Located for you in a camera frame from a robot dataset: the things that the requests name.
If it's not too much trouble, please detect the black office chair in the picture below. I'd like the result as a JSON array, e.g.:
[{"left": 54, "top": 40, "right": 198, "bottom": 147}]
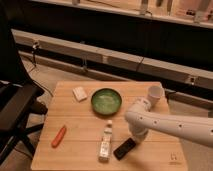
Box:
[{"left": 0, "top": 0, "right": 48, "bottom": 165}]

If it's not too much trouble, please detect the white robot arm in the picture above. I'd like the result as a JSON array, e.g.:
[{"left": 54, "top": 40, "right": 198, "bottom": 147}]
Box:
[{"left": 124, "top": 98, "right": 213, "bottom": 148}]

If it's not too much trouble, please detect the wooden table board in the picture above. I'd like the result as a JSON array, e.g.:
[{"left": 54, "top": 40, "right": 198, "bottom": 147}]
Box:
[{"left": 31, "top": 81, "right": 188, "bottom": 171}]

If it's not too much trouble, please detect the white paper cup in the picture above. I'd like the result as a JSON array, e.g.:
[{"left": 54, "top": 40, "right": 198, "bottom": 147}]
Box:
[{"left": 147, "top": 85, "right": 164, "bottom": 107}]

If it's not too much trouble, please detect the small white bottle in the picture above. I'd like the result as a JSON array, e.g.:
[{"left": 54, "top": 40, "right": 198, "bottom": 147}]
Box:
[{"left": 98, "top": 120, "right": 113, "bottom": 162}]

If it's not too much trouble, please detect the white sponge block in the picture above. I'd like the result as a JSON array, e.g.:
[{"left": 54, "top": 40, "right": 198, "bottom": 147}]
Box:
[{"left": 72, "top": 87, "right": 87, "bottom": 102}]

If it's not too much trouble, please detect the black eraser block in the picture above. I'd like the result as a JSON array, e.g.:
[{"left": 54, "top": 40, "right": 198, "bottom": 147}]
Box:
[{"left": 113, "top": 138, "right": 136, "bottom": 160}]

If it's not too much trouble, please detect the green bowl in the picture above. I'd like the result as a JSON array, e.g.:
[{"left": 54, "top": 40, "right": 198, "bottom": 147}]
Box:
[{"left": 91, "top": 88, "right": 122, "bottom": 116}]

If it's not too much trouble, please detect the orange carrot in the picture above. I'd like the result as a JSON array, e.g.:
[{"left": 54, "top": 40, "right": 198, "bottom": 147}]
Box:
[{"left": 51, "top": 126, "right": 67, "bottom": 148}]

